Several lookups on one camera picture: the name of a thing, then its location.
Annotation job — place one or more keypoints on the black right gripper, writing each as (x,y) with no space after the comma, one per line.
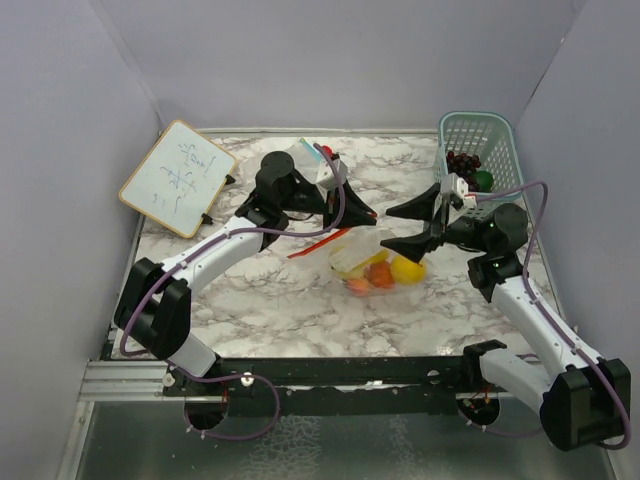
(416,246)

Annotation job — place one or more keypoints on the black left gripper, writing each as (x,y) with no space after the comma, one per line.
(356,213)

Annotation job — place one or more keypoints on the orange zip clear bag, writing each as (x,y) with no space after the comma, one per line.
(353,261)

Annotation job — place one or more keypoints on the blue zip clear bag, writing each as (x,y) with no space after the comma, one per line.
(300,150)

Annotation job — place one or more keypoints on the purple fake grapes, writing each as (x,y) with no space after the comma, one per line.
(464,166)

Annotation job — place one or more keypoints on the dark green fake vegetable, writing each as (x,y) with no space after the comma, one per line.
(483,181)

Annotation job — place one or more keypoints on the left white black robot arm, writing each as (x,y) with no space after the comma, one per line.
(154,308)

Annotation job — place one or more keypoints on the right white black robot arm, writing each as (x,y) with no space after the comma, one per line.
(581,398)

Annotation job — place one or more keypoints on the fake yellow banana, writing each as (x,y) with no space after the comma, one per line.
(359,270)

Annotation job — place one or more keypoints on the fake yellow lemon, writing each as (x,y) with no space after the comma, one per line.
(407,272)

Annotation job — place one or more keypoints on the fake orange tomato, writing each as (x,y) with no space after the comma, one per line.
(380,276)

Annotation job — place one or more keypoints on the fake pink peach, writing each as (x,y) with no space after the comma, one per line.
(358,287)

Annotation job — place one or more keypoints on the teal plastic basket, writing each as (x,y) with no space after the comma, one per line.
(487,135)

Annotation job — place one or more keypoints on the yellow framed whiteboard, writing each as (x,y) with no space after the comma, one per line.
(179,179)

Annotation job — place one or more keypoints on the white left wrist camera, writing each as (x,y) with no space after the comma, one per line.
(331,174)

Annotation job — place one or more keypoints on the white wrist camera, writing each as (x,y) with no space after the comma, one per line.
(331,174)
(455,192)

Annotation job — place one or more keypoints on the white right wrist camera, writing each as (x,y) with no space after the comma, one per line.
(455,192)

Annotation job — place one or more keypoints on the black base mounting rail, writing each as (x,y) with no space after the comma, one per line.
(248,387)

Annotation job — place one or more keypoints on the aluminium extrusion rail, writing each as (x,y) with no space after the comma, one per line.
(145,380)

